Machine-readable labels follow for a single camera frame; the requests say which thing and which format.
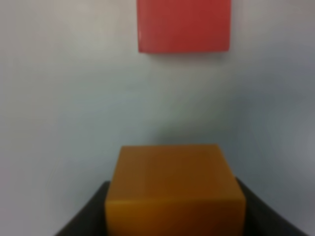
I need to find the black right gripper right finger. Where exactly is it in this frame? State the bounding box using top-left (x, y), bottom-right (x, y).
top-left (236, 178), bottom-right (306, 236)

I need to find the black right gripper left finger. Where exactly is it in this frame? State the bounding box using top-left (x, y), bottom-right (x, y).
top-left (57, 181), bottom-right (110, 236)

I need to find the orange cube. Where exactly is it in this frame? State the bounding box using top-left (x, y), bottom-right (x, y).
top-left (105, 144), bottom-right (246, 236)

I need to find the red cube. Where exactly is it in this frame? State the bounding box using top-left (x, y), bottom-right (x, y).
top-left (136, 0), bottom-right (231, 54)

